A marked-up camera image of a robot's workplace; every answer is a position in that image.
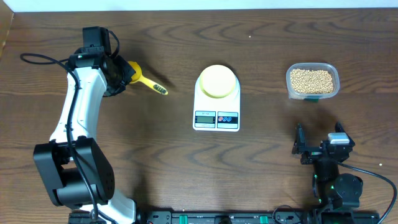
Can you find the yellow measuring scoop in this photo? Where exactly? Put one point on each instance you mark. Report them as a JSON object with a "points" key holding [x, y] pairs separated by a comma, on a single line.
{"points": [[139, 77]]}

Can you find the soybeans in container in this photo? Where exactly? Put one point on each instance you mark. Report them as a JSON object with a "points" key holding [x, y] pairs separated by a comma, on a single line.
{"points": [[311, 81]]}

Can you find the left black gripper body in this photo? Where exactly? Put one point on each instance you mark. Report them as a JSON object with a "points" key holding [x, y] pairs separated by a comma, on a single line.
{"points": [[123, 72]]}

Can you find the clear plastic container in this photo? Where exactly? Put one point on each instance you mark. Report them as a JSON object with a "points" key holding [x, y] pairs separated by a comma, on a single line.
{"points": [[313, 66]]}

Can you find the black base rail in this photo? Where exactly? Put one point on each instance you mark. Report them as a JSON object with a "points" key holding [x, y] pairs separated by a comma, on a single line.
{"points": [[281, 216]]}

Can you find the white digital kitchen scale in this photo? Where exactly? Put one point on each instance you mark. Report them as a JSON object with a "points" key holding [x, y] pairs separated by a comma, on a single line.
{"points": [[217, 114]]}

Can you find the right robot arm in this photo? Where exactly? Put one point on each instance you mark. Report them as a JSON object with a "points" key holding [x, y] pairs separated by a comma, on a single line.
{"points": [[337, 192]]}

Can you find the cardboard panel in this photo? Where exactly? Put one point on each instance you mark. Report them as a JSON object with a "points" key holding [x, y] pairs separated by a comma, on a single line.
{"points": [[6, 19]]}

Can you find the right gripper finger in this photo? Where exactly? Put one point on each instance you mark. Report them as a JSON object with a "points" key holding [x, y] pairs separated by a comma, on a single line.
{"points": [[300, 142], [339, 128]]}

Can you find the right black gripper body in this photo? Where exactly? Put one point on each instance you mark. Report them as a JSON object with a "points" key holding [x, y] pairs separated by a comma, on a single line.
{"points": [[311, 153]]}

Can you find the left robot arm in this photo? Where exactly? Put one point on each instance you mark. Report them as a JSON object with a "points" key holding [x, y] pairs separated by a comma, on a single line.
{"points": [[75, 172]]}

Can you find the pale yellow bowl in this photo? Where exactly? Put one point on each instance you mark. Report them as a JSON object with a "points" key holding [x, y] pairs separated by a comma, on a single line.
{"points": [[217, 81]]}

